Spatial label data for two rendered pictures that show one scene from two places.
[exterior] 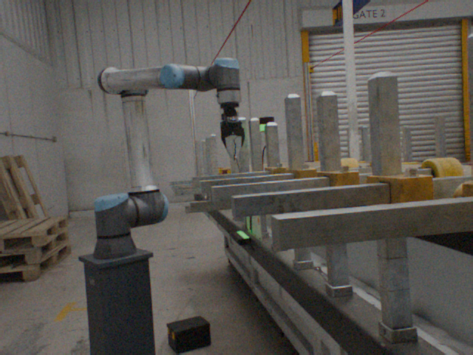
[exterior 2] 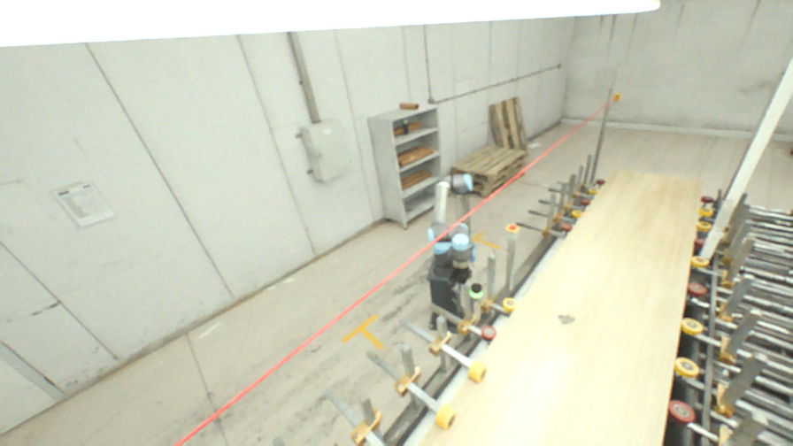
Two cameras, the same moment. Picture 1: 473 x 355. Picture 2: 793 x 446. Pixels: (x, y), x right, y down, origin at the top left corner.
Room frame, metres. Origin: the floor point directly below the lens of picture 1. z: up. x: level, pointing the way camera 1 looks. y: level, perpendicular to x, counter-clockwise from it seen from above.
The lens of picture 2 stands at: (0.89, -0.90, 2.27)
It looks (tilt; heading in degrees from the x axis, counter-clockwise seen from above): 30 degrees down; 54
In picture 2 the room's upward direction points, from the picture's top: 7 degrees counter-clockwise
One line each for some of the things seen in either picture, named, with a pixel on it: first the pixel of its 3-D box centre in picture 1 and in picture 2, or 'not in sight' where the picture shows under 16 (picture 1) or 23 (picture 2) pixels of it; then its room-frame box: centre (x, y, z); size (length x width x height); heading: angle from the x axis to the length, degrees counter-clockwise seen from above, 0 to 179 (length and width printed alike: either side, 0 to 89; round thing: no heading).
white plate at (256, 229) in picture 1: (253, 223); (469, 326); (1.80, -0.05, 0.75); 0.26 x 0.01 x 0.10; 10
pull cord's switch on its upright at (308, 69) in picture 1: (312, 122); (753, 147); (4.49, -0.74, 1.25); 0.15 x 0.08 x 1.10; 10
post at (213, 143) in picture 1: (215, 172); (550, 219); (3.01, 0.13, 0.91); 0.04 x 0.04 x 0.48; 10
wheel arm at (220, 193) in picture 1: (330, 183); (361, 427); (1.00, -0.20, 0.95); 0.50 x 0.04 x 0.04; 100
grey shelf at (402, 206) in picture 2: not in sight; (411, 166); (3.30, 2.42, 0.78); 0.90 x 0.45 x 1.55; 6
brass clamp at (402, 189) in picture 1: (395, 190); not in sight; (0.77, -0.25, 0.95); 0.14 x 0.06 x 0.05; 10
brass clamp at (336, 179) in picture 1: (335, 183); (367, 426); (1.02, -0.21, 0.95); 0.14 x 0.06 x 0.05; 10
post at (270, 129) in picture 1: (276, 197); (443, 349); (1.53, -0.12, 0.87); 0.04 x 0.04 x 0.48; 10
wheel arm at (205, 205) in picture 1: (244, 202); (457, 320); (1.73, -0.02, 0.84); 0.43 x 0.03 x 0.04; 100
